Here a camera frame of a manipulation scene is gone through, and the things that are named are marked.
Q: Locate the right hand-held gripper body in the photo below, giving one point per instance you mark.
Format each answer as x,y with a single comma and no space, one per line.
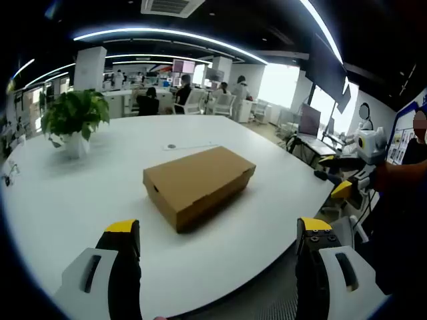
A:
373,146

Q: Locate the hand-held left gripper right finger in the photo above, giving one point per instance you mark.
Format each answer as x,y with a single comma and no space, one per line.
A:
333,283

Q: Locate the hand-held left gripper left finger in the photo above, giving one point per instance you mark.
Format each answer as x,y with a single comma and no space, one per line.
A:
76,286

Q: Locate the brown cardboard shoe box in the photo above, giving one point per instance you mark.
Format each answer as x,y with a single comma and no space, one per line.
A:
200,173

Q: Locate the desk monitor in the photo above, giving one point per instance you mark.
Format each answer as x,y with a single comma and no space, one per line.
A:
310,120

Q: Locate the person's dark blue clothing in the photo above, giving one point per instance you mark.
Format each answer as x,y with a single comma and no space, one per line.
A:
400,240

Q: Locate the grey mesh office chair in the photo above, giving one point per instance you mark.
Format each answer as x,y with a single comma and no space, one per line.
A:
253,300

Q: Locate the ceiling light strip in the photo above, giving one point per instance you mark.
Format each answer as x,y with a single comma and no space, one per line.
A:
325,30
166,31

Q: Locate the white office chair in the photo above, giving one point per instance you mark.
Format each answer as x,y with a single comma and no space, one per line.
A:
223,105
193,101

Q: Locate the green potted plant white pot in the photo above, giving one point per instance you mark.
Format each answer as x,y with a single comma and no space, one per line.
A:
76,113

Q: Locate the ceiling air vent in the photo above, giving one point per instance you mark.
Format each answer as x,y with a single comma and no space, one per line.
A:
173,7

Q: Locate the pink wall screen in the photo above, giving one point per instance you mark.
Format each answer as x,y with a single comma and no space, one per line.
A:
183,66

